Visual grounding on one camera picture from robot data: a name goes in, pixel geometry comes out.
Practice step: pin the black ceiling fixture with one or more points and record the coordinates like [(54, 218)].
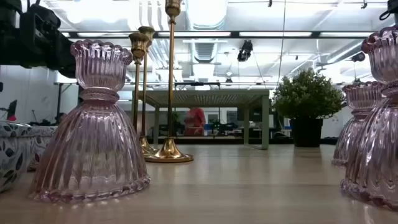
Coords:
[(358, 57)]

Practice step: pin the medium brass candlestick holder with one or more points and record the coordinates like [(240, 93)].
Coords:
[(148, 30)]

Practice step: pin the potted artificial green plant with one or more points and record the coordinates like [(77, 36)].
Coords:
[(306, 99)]

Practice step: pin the black aluminium table frame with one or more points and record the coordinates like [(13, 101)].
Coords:
[(224, 141)]

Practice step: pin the black hanging camera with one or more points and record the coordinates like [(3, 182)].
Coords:
[(245, 49)]

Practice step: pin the pink ribbed glass candle holder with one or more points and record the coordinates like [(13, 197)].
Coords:
[(93, 146), (357, 99), (379, 140)]

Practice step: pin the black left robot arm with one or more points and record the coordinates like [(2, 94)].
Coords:
[(7, 37)]

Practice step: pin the silver ceiling duct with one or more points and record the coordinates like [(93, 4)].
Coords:
[(206, 12)]

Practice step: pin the black overhead beam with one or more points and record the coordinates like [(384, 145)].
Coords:
[(233, 34)]

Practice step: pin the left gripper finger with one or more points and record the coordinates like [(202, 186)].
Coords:
[(67, 59)]

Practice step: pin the short brass candlestick holder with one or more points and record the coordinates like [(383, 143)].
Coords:
[(138, 43)]

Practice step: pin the person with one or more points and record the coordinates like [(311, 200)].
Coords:
[(195, 121)]

